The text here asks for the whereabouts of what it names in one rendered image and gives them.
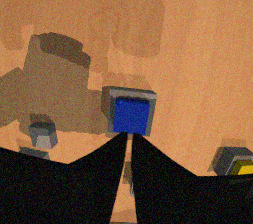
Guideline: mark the purple button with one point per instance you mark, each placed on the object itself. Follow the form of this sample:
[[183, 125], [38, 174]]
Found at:
[[35, 153]]

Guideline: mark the red button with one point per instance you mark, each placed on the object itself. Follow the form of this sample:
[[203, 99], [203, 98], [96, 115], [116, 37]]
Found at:
[[131, 188]]

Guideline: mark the yellow button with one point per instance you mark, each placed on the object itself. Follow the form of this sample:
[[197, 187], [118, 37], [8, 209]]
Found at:
[[234, 160]]

